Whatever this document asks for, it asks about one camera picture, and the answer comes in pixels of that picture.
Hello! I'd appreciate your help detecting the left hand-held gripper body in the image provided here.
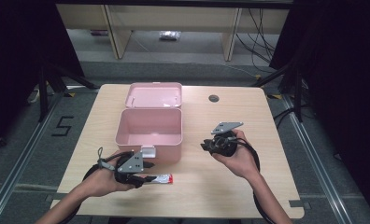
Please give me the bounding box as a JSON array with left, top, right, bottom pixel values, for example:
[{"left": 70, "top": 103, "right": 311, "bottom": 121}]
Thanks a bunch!
[{"left": 113, "top": 149, "right": 156, "bottom": 189}]

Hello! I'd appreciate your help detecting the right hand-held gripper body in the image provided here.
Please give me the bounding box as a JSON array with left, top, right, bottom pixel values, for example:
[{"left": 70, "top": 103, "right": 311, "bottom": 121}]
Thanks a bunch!
[{"left": 205, "top": 121, "right": 245, "bottom": 158}]

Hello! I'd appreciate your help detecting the red and white ointment tube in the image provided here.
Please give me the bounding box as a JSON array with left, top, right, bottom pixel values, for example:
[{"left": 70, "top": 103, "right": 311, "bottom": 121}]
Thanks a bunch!
[{"left": 149, "top": 173, "right": 175, "bottom": 186}]

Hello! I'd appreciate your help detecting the pink storage box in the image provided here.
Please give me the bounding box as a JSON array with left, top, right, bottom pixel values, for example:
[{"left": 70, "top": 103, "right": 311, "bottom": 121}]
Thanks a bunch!
[{"left": 114, "top": 81, "right": 184, "bottom": 165}]

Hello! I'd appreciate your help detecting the person's right hand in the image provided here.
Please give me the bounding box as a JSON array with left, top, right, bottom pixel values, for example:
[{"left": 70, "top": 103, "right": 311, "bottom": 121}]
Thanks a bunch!
[{"left": 211, "top": 129, "right": 263, "bottom": 182}]

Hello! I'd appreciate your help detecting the person's left hand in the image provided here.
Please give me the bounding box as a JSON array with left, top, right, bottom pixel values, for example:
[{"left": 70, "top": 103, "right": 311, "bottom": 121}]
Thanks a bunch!
[{"left": 79, "top": 150, "right": 138, "bottom": 199}]

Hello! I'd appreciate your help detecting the black metal stand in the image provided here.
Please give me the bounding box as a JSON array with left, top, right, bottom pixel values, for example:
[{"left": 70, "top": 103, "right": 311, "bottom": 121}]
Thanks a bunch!
[
  {"left": 251, "top": 59, "right": 305, "bottom": 123},
  {"left": 37, "top": 61, "right": 99, "bottom": 123}
]

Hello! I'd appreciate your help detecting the grey tape patch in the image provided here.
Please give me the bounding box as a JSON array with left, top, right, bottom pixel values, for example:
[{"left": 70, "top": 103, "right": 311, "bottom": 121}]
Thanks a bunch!
[{"left": 288, "top": 199, "right": 312, "bottom": 210}]

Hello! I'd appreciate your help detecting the silver foil packet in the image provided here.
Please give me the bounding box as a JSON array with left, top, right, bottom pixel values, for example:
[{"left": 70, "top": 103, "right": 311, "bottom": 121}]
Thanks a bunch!
[{"left": 158, "top": 30, "right": 182, "bottom": 42}]

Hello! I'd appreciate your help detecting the beige wooden desk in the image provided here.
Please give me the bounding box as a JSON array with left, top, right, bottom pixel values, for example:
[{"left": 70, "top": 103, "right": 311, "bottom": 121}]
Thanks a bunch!
[{"left": 55, "top": 3, "right": 290, "bottom": 62}]

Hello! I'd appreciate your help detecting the black curtain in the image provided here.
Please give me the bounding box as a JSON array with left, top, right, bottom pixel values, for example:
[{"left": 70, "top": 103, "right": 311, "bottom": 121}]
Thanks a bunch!
[
  {"left": 0, "top": 0, "right": 86, "bottom": 157},
  {"left": 268, "top": 0, "right": 370, "bottom": 217}
]

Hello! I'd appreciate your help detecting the right hand-held gripper black cable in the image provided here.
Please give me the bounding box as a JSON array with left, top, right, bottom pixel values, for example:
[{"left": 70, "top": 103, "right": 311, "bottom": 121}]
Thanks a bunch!
[{"left": 232, "top": 136, "right": 278, "bottom": 224}]

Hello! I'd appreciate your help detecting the hand-held gripper black cable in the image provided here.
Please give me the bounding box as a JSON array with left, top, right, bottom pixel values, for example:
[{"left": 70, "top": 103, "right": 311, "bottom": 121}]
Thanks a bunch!
[
  {"left": 232, "top": 136, "right": 278, "bottom": 224},
  {"left": 56, "top": 147, "right": 135, "bottom": 224}
]

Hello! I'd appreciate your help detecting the left hand-held gripper black cable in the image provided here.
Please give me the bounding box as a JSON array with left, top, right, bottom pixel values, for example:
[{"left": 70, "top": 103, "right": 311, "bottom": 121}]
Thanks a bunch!
[{"left": 56, "top": 147, "right": 135, "bottom": 224}]

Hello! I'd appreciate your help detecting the aluminium floor rail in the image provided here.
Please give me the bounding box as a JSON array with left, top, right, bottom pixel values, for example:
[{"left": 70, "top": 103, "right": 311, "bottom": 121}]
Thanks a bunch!
[
  {"left": 280, "top": 93, "right": 355, "bottom": 224},
  {"left": 0, "top": 92, "right": 64, "bottom": 224}
]

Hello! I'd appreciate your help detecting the bundle of black cables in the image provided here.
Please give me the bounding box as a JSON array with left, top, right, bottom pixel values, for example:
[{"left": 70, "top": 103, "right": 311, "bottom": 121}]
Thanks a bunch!
[{"left": 235, "top": 7, "right": 278, "bottom": 75}]

